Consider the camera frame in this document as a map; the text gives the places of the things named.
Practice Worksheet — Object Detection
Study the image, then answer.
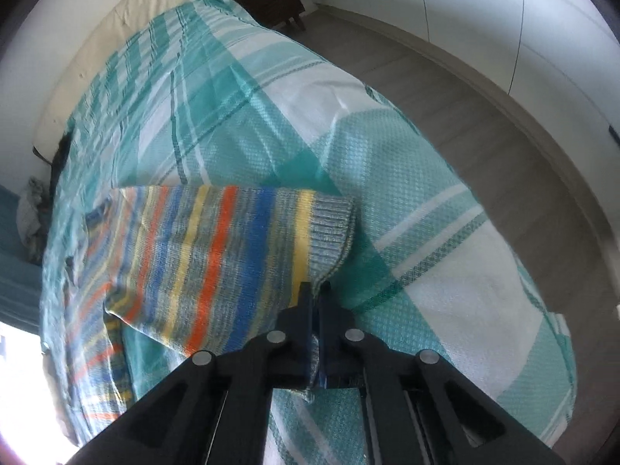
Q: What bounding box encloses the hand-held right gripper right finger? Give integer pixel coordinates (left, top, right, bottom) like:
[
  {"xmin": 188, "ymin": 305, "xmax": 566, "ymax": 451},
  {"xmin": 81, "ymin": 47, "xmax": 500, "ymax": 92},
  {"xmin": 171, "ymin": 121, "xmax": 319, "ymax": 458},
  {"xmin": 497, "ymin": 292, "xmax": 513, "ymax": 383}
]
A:
[{"xmin": 319, "ymin": 283, "xmax": 565, "ymax": 465}]

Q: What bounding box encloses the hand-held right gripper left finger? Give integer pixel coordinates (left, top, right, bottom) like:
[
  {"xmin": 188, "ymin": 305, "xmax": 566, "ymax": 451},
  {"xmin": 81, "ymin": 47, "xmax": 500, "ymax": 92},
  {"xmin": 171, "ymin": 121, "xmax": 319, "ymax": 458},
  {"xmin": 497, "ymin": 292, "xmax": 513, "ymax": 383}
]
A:
[{"xmin": 72, "ymin": 282, "xmax": 317, "ymax": 465}]

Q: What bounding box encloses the striped knit sweater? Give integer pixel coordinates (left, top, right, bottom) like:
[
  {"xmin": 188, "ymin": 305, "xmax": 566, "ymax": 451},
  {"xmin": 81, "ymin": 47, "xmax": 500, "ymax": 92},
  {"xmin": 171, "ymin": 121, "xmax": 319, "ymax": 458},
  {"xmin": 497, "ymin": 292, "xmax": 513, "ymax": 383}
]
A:
[{"xmin": 63, "ymin": 184, "xmax": 358, "ymax": 427}]

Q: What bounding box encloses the pile of clothes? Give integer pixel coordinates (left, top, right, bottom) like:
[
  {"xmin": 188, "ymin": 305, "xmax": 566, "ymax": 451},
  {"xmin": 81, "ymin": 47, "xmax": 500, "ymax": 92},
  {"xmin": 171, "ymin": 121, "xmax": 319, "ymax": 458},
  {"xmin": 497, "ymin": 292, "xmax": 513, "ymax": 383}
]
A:
[{"xmin": 16, "ymin": 177, "xmax": 54, "ymax": 265}]

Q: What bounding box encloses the bed with teal plaid cover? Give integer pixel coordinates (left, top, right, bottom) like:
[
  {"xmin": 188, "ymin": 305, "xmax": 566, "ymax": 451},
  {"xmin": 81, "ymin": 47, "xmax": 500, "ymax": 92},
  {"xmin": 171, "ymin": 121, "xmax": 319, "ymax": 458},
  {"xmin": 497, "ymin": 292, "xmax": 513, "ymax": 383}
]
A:
[{"xmin": 41, "ymin": 0, "xmax": 579, "ymax": 465}]

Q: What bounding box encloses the dark cloth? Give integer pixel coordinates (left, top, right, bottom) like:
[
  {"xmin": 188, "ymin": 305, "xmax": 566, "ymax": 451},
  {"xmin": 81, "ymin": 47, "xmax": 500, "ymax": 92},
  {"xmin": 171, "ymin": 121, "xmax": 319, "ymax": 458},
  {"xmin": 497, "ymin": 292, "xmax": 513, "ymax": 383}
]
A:
[{"xmin": 48, "ymin": 131, "xmax": 73, "ymax": 195}]

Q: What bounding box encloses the dark wooden nightstand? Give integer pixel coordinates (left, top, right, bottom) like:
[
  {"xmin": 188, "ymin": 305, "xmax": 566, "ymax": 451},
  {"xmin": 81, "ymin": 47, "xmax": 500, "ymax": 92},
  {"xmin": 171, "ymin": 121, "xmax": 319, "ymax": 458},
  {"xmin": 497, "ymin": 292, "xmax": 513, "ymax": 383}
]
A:
[{"xmin": 231, "ymin": 0, "xmax": 306, "ymax": 34}]

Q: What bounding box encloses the white pillow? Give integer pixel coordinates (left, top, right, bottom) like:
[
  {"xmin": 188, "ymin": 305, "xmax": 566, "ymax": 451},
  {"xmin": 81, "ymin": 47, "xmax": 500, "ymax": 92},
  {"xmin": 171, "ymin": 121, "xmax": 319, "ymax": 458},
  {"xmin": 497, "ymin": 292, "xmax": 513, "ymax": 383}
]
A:
[{"xmin": 31, "ymin": 0, "xmax": 221, "ymax": 160}]

